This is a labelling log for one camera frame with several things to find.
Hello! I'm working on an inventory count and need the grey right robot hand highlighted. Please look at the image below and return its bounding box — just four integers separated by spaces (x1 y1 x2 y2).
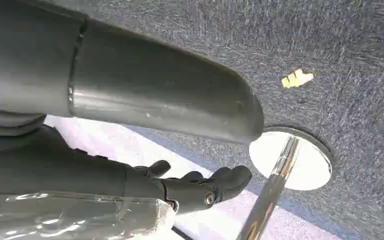
0 0 265 215

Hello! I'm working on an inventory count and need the yellow tape scrap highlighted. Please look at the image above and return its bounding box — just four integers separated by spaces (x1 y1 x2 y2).
281 68 315 89

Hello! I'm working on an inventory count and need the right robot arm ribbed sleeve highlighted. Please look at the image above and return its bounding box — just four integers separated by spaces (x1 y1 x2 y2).
0 107 47 137

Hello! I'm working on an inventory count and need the clear plastic wrap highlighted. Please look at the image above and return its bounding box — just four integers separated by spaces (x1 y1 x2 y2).
0 185 177 240

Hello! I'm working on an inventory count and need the chrome stanchion post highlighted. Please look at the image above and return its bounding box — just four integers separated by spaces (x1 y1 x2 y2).
236 125 334 240

